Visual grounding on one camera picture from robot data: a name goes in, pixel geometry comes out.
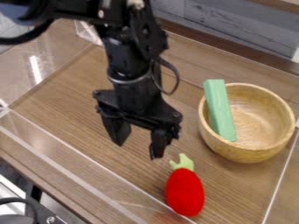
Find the clear acrylic corner bracket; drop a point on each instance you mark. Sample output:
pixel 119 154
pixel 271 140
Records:
pixel 86 31

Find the red felt strawberry toy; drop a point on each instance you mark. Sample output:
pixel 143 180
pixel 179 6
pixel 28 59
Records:
pixel 184 191

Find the black metal table frame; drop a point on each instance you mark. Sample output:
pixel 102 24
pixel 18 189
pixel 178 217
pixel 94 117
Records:
pixel 20 210

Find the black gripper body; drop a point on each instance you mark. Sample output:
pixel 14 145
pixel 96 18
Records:
pixel 136 100

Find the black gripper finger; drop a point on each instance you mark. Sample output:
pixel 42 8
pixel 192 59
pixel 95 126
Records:
pixel 162 138
pixel 118 128

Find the clear acrylic table barrier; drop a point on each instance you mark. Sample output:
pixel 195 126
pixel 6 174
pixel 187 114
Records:
pixel 55 142

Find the wooden bowl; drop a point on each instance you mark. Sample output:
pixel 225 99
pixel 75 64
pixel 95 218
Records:
pixel 265 122

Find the green rectangular block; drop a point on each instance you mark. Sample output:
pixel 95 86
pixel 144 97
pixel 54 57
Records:
pixel 221 115

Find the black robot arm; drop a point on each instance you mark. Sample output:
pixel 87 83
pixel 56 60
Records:
pixel 134 41

